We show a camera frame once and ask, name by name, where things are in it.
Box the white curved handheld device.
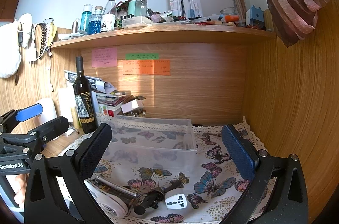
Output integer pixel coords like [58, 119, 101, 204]
[84, 180, 128, 218]

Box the small black gadget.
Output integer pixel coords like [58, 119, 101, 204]
[133, 180, 181, 215]

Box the white travel plug adapter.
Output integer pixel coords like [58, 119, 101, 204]
[165, 188, 187, 210]

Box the silver metal cylinder tube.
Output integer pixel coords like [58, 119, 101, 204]
[94, 176, 140, 198]

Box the person's hand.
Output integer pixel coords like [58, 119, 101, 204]
[6, 174, 29, 208]

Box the white cylinder roll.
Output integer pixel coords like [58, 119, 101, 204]
[36, 98, 57, 125]

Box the dark wine bottle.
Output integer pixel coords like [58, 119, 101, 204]
[73, 56, 97, 134]

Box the clear plastic storage bin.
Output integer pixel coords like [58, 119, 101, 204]
[103, 115, 196, 174]

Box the butterfly print lace cloth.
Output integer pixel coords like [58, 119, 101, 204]
[60, 115, 278, 224]

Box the stack of books and papers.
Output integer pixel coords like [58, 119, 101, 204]
[64, 69, 147, 117]

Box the small white cardboard box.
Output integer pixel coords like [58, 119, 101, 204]
[121, 99, 144, 114]

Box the white fluffy hanging item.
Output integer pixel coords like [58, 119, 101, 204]
[1, 13, 33, 79]

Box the black lace headband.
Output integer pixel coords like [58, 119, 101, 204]
[35, 18, 57, 60]

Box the pink sticky note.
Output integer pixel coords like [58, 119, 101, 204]
[91, 48, 118, 68]

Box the green sticky note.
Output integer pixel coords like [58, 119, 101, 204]
[125, 53, 159, 60]

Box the blue liquid glass bottle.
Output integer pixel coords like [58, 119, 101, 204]
[88, 6, 103, 34]

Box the orange sticky note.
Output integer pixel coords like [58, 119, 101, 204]
[123, 60, 171, 76]

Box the tall teal bottle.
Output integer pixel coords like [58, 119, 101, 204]
[80, 4, 93, 32]

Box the clear sake bottle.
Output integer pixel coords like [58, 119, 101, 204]
[101, 0, 117, 32]

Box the wooden shelf board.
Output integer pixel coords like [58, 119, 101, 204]
[52, 24, 276, 49]

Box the blue pencil sharpener box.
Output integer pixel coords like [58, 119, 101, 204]
[246, 5, 264, 28]

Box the clear lidded plastic box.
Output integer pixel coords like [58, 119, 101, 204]
[122, 16, 153, 29]

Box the mint green pump bottle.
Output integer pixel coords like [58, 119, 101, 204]
[128, 0, 138, 18]

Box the jar of wooden sticks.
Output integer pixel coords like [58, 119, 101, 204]
[232, 0, 247, 21]

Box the clear glass jar bottle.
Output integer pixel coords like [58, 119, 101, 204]
[136, 0, 147, 17]

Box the toothbrush blister pack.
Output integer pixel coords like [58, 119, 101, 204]
[169, 0, 203, 20]

